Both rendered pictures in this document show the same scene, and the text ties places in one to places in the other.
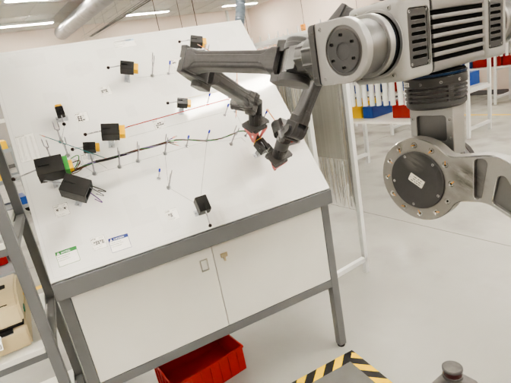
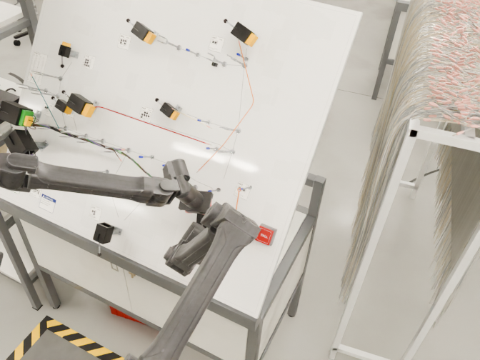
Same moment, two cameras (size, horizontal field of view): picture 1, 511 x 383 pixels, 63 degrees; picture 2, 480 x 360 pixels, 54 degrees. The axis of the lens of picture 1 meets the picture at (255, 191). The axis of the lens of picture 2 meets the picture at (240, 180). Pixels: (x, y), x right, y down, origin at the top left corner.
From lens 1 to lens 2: 1.68 m
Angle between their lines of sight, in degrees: 49
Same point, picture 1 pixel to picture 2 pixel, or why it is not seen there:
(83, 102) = (98, 46)
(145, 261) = (56, 232)
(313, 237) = (231, 332)
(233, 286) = (139, 296)
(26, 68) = not seen: outside the picture
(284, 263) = not seen: hidden behind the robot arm
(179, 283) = (92, 260)
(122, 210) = not seen: hidden behind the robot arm
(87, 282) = (16, 213)
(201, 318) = (108, 291)
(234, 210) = (145, 253)
